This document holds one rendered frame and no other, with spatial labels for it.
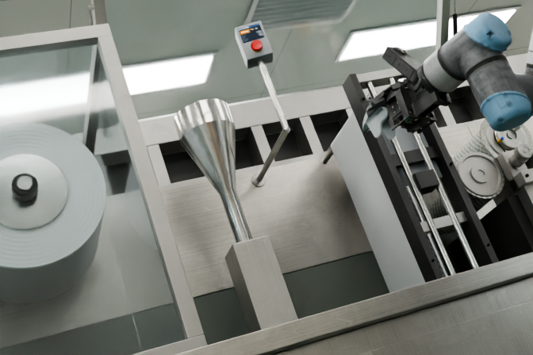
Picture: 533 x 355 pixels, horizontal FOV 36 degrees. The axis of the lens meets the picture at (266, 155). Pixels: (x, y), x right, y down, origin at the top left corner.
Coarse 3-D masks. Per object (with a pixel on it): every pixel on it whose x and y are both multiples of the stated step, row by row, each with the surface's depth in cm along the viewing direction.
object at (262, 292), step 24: (216, 120) 193; (192, 144) 193; (216, 144) 192; (216, 168) 191; (240, 216) 189; (240, 240) 186; (264, 240) 185; (240, 264) 181; (264, 264) 182; (240, 288) 183; (264, 288) 179; (264, 312) 177; (288, 312) 178
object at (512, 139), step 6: (498, 132) 204; (504, 132) 205; (510, 132) 205; (516, 132) 206; (522, 132) 206; (498, 138) 204; (504, 138) 204; (510, 138) 205; (516, 138) 205; (522, 138) 206; (498, 144) 205; (504, 144) 203; (510, 144) 204; (516, 144) 204; (510, 150) 205
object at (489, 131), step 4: (488, 128) 206; (520, 128) 209; (488, 132) 206; (492, 132) 206; (524, 132) 209; (488, 136) 205; (492, 136) 205; (524, 136) 208; (488, 140) 205; (492, 140) 205; (524, 140) 207; (492, 144) 204; (496, 144) 205; (496, 148) 204; (500, 148) 204; (500, 152) 204
